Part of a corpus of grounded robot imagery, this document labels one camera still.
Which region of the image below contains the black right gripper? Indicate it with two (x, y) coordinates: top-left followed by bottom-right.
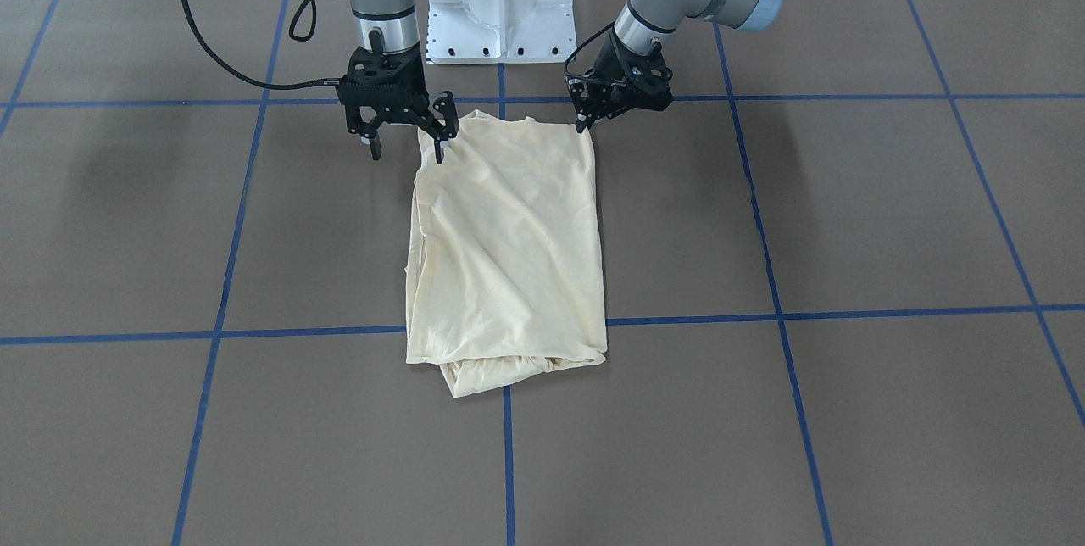
(336, 47), (459, 164)

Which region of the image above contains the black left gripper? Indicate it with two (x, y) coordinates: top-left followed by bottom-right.
(566, 33), (674, 134)

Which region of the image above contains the yellow long-sleeve printed shirt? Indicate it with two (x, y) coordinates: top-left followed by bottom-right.
(404, 110), (608, 398)

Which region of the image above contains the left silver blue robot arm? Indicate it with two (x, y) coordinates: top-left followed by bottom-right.
(565, 0), (1082, 142)

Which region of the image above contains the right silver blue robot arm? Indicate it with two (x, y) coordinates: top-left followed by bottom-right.
(307, 0), (459, 163)

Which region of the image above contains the brown table mat blue grid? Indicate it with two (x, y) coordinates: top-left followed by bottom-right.
(1, 0), (1084, 545)

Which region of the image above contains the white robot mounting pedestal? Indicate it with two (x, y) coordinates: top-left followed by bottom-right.
(424, 0), (578, 64)

